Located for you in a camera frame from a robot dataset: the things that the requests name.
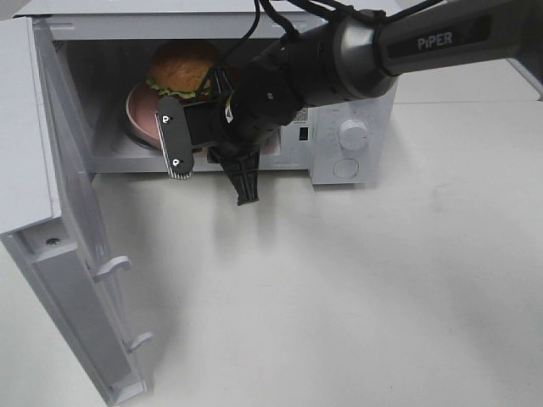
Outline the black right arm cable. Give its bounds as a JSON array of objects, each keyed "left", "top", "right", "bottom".
[{"left": 194, "top": 0, "right": 387, "bottom": 98}]

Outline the glass microwave turntable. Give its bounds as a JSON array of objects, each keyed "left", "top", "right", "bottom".
[{"left": 120, "top": 120, "right": 158, "bottom": 150}]

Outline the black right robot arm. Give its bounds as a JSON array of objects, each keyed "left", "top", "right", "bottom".
[{"left": 181, "top": 1, "right": 542, "bottom": 204}]

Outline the white microwave knob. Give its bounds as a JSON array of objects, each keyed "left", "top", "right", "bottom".
[{"left": 338, "top": 119, "right": 368, "bottom": 151}]

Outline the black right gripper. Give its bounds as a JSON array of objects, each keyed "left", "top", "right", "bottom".
[{"left": 182, "top": 63, "right": 305, "bottom": 206}]

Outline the white microwave oven body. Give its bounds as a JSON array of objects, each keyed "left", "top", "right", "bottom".
[{"left": 17, "top": 1, "right": 395, "bottom": 184}]

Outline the white warning label sticker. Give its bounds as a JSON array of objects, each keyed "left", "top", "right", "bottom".
[{"left": 292, "top": 108, "right": 311, "bottom": 126}]

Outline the burger with lettuce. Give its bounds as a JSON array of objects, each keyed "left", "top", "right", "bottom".
[{"left": 146, "top": 40, "right": 221, "bottom": 101}]

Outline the pink round plate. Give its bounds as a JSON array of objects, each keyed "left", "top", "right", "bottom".
[{"left": 125, "top": 80, "right": 281, "bottom": 156}]

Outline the round white door release button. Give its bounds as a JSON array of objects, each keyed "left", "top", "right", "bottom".
[{"left": 333, "top": 159, "right": 359, "bottom": 178}]

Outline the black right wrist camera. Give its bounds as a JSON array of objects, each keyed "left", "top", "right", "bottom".
[{"left": 155, "top": 97, "right": 194, "bottom": 180}]

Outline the white microwave door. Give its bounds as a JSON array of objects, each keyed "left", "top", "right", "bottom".
[{"left": 1, "top": 17, "right": 152, "bottom": 406}]

